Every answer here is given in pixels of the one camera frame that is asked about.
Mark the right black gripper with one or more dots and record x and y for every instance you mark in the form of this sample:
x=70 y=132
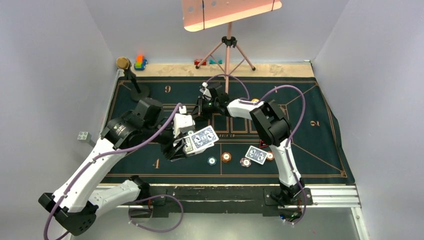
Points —
x=199 y=111

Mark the green poker chip stack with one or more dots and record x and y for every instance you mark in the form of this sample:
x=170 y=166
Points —
x=211 y=161

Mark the blue playing card deck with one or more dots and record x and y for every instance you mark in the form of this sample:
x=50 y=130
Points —
x=189 y=147

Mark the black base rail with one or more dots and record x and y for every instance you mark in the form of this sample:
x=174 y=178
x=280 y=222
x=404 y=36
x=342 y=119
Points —
x=224 y=199

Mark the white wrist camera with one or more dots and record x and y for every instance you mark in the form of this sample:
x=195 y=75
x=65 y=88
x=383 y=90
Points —
x=205 y=91
x=182 y=122

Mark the red toy block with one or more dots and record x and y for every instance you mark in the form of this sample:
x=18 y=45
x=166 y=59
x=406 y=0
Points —
x=197 y=61

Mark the colourful toy block stack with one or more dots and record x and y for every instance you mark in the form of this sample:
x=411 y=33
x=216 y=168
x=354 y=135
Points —
x=140 y=63

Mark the orange poker chip stack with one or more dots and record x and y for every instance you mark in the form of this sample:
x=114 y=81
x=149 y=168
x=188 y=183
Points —
x=226 y=157

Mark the next card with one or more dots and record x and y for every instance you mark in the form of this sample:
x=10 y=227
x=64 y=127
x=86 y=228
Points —
x=204 y=137

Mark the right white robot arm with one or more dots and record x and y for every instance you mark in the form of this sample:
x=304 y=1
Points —
x=272 y=127

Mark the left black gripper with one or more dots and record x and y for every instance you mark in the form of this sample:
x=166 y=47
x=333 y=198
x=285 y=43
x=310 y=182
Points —
x=171 y=151

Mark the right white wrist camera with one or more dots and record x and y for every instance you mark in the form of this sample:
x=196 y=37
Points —
x=205 y=91

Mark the red triangular dealer button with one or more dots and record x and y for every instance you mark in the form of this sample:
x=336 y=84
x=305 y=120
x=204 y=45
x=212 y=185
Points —
x=262 y=144

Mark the pink music stand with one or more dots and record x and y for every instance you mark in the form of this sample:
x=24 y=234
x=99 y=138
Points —
x=200 y=15

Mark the gold round knob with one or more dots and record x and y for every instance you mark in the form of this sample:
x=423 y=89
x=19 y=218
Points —
x=123 y=63

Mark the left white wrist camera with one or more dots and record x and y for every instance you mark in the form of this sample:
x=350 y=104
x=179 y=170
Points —
x=182 y=122

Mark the grey lego block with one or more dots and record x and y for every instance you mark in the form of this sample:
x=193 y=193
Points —
x=86 y=137

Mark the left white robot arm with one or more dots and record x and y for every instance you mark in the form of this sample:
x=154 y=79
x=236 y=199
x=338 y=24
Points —
x=76 y=204

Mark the pink poker chip stack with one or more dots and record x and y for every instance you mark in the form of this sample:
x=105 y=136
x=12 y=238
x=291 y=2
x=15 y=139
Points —
x=245 y=162

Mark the dark green poker mat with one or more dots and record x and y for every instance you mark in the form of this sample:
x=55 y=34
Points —
x=316 y=145

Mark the teal toy block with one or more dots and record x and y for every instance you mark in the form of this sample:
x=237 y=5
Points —
x=213 y=62

